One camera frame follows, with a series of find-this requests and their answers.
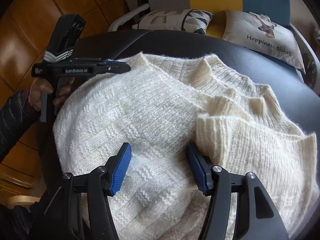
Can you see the person's left forearm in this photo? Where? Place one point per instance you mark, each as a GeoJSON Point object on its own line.
{"type": "Point", "coordinates": [15, 122]}

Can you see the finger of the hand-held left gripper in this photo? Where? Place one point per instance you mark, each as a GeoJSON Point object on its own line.
{"type": "Point", "coordinates": [110, 61]}
{"type": "Point", "coordinates": [117, 67]}

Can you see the person's left hand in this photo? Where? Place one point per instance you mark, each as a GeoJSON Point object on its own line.
{"type": "Point", "coordinates": [36, 92]}

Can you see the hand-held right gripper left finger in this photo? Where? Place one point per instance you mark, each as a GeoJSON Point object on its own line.
{"type": "Point", "coordinates": [122, 170]}

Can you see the grey deer print pillow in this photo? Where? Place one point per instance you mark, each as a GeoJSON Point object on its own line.
{"type": "Point", "coordinates": [250, 30]}

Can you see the white triangle pattern pillow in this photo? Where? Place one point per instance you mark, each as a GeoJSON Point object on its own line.
{"type": "Point", "coordinates": [170, 20]}

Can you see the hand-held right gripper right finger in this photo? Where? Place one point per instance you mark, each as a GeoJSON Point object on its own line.
{"type": "Point", "coordinates": [197, 170]}

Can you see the cream knit sweater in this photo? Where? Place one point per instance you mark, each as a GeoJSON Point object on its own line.
{"type": "Point", "coordinates": [150, 110]}

